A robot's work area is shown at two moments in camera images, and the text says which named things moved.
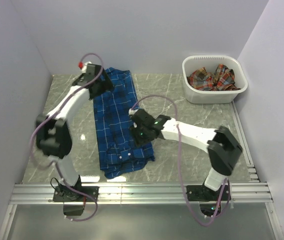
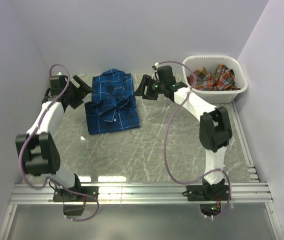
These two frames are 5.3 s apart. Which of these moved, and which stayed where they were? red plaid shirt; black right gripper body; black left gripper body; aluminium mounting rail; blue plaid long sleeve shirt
Moved: black left gripper body; blue plaid long sleeve shirt; black right gripper body
Stayed: aluminium mounting rail; red plaid shirt
